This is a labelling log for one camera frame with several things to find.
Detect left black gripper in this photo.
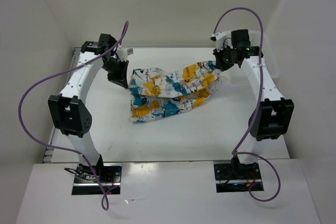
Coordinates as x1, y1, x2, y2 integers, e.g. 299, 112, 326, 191
101, 57, 129, 89

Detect patterned white teal yellow shorts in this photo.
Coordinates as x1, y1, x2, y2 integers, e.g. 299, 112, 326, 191
129, 60, 221, 123

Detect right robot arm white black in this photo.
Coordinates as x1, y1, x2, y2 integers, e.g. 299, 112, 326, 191
211, 29, 294, 178

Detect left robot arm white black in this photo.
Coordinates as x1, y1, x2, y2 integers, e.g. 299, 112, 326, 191
48, 34, 133, 182

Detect white plastic basket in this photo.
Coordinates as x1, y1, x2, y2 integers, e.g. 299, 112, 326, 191
249, 30, 280, 80

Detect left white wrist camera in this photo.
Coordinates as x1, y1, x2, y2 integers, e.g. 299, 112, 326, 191
115, 47, 133, 61

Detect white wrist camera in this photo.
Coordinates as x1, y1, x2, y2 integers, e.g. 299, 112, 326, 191
115, 47, 133, 61
210, 31, 232, 51

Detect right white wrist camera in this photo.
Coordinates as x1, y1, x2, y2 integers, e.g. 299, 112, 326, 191
210, 31, 232, 51

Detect aluminium rail frame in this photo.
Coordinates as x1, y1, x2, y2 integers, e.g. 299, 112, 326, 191
43, 47, 82, 164

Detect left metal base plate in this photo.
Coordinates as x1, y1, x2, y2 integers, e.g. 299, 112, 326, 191
65, 164, 122, 196

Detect metal base plate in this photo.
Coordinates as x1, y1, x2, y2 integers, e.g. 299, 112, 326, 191
65, 164, 122, 196
214, 161, 264, 193

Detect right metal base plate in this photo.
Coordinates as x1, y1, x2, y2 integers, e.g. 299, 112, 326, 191
214, 161, 264, 193

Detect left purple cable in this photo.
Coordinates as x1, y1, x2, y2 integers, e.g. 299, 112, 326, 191
17, 20, 130, 211

